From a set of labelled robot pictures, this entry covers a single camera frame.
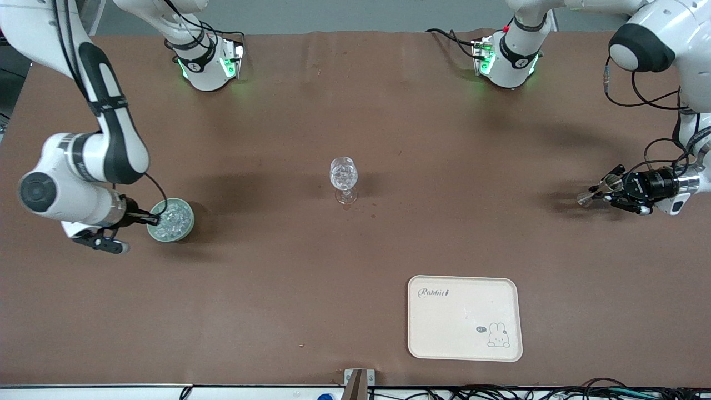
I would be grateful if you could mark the pale green round bowl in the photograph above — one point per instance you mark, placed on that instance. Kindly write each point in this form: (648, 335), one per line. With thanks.
(190, 222)

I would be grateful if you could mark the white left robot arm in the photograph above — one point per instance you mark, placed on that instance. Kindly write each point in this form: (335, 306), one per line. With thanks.
(661, 28)

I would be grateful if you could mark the clear stemmed wine glass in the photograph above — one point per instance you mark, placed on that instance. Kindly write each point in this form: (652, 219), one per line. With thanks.
(344, 173)

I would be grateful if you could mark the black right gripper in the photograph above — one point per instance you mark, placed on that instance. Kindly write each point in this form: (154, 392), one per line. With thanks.
(133, 214)

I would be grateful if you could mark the pile of clear ice cubes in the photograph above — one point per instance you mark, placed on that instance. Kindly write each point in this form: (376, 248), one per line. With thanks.
(175, 222)

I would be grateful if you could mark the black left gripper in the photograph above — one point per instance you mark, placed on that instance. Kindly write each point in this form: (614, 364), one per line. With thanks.
(649, 185)

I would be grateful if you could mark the cream rabbit print tray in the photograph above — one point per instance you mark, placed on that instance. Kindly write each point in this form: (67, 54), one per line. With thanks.
(444, 328)

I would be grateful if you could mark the grey metal mount bracket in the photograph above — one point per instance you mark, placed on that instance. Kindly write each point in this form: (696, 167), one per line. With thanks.
(348, 378)

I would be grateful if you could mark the brown table mat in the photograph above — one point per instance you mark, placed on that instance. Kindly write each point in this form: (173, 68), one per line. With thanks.
(278, 305)

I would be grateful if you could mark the steel double jigger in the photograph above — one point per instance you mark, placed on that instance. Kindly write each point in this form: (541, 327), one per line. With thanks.
(584, 198)

